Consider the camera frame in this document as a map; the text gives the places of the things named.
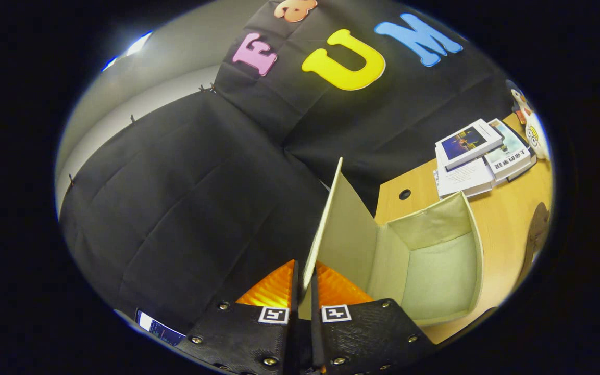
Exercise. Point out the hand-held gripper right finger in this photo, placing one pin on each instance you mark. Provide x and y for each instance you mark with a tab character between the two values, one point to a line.
314	333

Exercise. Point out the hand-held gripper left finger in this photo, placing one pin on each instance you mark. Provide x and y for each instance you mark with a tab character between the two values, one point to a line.
295	333

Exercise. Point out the green fabric storage box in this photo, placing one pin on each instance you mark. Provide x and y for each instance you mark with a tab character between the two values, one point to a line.
435	271

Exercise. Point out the brown fuzzy shoe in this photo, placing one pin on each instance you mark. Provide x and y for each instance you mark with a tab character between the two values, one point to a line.
538	229

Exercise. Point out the blue white object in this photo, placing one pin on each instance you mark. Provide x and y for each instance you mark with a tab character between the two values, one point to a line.
159	328

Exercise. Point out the black backdrop cloth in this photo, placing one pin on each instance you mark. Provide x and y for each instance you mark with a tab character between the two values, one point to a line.
175	208

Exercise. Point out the white book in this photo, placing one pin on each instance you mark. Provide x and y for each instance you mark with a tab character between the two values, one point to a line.
464	179

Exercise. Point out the book with dark picture cover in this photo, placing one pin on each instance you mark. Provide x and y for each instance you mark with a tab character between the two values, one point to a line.
466	140

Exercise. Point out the white plush toy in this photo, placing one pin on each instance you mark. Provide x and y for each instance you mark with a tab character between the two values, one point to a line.
537	138

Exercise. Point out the penguin plush toy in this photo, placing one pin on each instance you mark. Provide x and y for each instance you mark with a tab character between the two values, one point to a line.
520	101

